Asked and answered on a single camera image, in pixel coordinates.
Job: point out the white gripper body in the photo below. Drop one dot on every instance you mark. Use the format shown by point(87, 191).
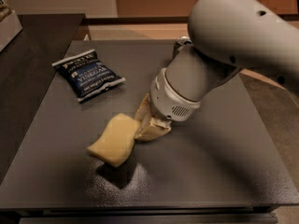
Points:
point(167, 102)

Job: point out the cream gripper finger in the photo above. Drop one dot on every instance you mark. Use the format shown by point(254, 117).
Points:
point(144, 108)
point(152, 128)

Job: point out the yellow sponge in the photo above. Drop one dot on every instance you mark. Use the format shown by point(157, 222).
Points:
point(117, 140)

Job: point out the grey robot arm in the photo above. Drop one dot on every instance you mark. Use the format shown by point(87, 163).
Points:
point(226, 36)

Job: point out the white green soda can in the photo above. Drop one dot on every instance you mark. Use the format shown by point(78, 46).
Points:
point(180, 43)

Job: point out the blue vinegar chips bag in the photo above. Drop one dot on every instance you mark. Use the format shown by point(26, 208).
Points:
point(87, 75)

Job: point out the dark side counter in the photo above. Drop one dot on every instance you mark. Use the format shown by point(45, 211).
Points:
point(26, 73)

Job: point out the white box at left edge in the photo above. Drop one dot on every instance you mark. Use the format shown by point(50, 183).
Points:
point(10, 24)

